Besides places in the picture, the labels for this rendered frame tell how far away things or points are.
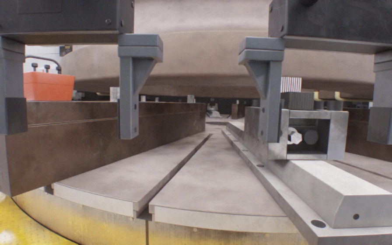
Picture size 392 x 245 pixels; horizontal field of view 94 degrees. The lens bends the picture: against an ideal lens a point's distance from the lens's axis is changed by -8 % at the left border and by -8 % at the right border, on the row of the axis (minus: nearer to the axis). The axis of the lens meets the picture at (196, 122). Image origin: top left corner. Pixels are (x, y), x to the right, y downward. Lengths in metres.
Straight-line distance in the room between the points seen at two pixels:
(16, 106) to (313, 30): 0.31
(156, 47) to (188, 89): 5.40
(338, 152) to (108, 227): 1.06
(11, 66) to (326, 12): 0.32
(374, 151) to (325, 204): 1.32
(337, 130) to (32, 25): 1.00
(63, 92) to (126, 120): 0.92
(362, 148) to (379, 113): 1.74
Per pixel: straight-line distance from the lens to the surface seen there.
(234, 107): 4.84
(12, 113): 0.28
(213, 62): 1.22
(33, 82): 1.06
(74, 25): 0.22
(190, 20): 1.48
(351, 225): 0.73
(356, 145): 2.04
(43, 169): 1.08
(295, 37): 0.22
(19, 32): 0.26
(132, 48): 0.21
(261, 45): 0.21
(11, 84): 0.28
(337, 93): 4.00
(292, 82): 1.13
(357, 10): 0.25
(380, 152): 1.97
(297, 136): 0.93
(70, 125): 1.12
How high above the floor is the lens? 0.69
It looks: 6 degrees down
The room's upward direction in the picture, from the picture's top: 1 degrees clockwise
